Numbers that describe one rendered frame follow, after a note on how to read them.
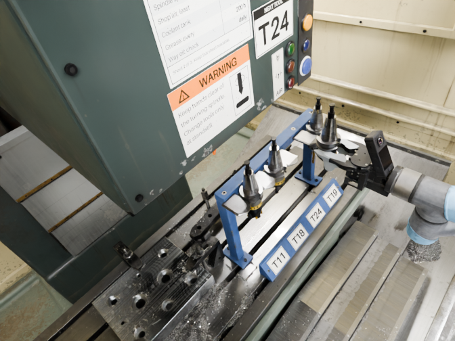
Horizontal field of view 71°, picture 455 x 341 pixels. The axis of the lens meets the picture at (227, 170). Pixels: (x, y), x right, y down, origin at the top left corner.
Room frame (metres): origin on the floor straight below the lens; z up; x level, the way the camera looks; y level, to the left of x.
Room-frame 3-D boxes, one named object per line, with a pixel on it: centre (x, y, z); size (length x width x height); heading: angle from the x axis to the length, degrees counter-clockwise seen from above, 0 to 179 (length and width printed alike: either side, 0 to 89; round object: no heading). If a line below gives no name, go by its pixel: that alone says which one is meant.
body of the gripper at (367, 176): (0.54, -0.36, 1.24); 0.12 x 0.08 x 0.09; 39
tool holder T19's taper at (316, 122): (0.78, -0.31, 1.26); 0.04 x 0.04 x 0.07
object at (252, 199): (0.57, -0.05, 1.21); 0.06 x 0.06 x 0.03
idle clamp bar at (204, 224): (0.75, 0.07, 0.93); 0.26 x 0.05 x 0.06; 134
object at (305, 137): (0.75, -0.26, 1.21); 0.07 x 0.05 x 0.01; 39
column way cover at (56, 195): (0.86, 0.46, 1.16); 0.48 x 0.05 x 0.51; 129
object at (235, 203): (0.54, -0.01, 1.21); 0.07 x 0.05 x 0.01; 39
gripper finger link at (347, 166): (0.56, -0.31, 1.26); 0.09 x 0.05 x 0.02; 53
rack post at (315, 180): (0.86, -0.31, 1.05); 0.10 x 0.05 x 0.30; 39
